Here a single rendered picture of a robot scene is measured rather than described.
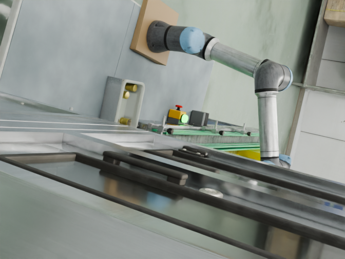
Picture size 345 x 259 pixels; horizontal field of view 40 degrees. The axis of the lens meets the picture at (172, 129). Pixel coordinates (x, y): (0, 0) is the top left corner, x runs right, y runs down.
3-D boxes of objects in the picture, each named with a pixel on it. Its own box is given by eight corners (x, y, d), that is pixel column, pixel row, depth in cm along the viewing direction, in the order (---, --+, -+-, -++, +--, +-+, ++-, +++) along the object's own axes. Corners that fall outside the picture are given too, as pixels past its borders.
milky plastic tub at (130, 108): (98, 126, 210) (114, 130, 206) (108, 75, 208) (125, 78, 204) (121, 127, 225) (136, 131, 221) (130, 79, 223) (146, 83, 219)
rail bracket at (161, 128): (142, 148, 221) (166, 154, 215) (150, 112, 219) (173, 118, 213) (146, 148, 223) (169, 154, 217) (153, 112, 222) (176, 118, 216)
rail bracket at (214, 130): (200, 130, 273) (221, 135, 266) (203, 117, 272) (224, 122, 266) (203, 130, 276) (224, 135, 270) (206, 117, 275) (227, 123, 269)
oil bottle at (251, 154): (235, 155, 332) (274, 165, 318) (237, 147, 331) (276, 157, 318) (238, 155, 336) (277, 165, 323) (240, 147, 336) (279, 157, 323)
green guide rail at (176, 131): (151, 130, 224) (166, 134, 220) (152, 128, 224) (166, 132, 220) (265, 134, 378) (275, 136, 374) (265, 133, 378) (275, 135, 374)
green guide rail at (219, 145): (148, 146, 224) (163, 150, 221) (148, 144, 224) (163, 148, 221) (263, 143, 378) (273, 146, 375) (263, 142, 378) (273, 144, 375)
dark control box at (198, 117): (188, 123, 286) (201, 126, 282) (191, 109, 285) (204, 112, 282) (194, 123, 293) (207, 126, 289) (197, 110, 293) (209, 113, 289)
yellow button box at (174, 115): (166, 121, 262) (177, 124, 258) (169, 107, 261) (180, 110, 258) (172, 121, 268) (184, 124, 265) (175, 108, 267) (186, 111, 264)
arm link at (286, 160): (286, 158, 198) (281, 183, 200) (295, 156, 208) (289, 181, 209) (268, 153, 203) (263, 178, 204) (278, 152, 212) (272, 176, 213)
